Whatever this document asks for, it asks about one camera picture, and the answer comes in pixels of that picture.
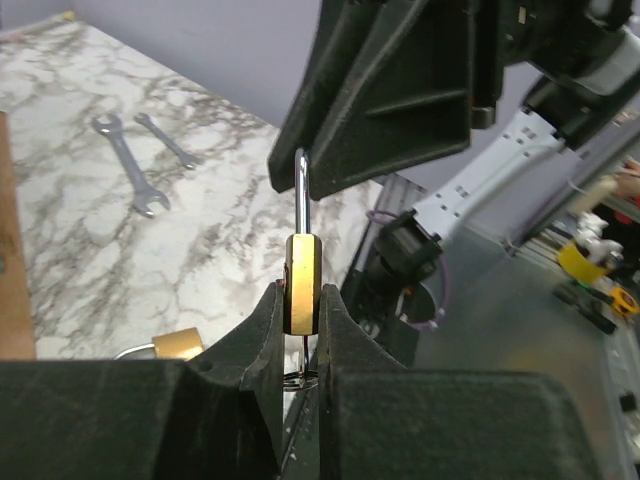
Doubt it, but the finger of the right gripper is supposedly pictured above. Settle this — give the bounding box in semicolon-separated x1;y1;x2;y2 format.
268;1;385;193

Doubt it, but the large silver wrench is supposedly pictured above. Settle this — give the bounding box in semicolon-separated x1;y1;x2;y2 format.
91;114;171;218

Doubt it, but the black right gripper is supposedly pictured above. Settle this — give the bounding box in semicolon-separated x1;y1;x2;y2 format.
310;0;535;200

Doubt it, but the yellow cup with figurine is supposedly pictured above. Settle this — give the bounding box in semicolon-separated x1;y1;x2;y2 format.
556;212;624;286

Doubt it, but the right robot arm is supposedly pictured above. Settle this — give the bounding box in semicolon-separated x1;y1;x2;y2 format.
268;1;582;318

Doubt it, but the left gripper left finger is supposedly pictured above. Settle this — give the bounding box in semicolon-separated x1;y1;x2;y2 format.
1;283;284;479

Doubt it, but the small silver wrench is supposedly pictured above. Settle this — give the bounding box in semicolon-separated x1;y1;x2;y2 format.
134;112;201;170

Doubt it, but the yellow tape measure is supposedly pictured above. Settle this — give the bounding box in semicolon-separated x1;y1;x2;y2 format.
609;286;639;320

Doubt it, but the large brass padlock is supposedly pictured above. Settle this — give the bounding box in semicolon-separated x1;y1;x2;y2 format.
114;327;204;361

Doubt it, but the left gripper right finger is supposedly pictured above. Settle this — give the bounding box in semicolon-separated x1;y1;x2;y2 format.
318;285;600;479

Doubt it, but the wooden board stand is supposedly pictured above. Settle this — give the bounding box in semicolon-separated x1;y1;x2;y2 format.
1;112;36;360

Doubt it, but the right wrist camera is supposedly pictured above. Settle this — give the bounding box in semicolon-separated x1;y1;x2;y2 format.
523;1;639;150

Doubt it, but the white plastic bottle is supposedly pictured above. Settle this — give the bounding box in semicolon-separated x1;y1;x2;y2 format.
573;175;617;216

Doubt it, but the small brass padlock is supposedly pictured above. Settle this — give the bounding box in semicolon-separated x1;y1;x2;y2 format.
282;147;324;391

